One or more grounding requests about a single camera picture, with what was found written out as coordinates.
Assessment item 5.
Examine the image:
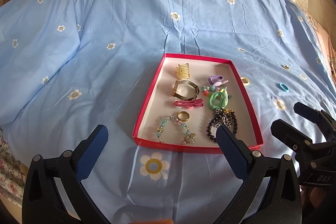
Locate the black bead bracelet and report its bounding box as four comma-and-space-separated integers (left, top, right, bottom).
206, 113, 239, 143

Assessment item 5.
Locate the crystal bead bracelet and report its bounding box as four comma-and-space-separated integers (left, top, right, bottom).
156, 115, 197, 145

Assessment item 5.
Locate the green bow hair tie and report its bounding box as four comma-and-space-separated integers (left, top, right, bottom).
208, 90, 230, 110

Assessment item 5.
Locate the pink hair clip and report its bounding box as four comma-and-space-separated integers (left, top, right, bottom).
174, 99, 203, 109

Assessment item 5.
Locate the small gold ring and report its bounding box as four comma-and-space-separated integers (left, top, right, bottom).
177, 111, 190, 123

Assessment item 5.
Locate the colorful bead bracelet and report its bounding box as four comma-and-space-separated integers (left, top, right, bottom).
201, 85, 233, 98

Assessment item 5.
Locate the purple bow hair tie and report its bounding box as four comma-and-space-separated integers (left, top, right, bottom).
208, 74, 229, 87

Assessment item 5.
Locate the gold bangle watch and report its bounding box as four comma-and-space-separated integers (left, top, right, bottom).
172, 80, 200, 101

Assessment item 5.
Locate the yellow hair claw clip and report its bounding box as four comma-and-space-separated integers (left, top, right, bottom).
175, 63, 190, 80

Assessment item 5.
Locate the person's right hand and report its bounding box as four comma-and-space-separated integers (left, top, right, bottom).
301, 186, 335, 224

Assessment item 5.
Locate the person's left hand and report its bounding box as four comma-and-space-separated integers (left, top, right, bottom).
130, 219, 174, 224

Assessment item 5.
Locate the red shallow box tray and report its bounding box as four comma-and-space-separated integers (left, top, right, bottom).
133, 53, 264, 153

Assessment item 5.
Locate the floral fabric at edge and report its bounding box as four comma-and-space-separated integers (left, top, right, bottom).
0, 131, 26, 207

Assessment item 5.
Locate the pink cartoon bedsheet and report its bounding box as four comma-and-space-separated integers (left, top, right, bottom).
304, 11, 335, 84

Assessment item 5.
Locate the light blue floral quilt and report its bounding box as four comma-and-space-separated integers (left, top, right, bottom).
1, 0, 335, 223

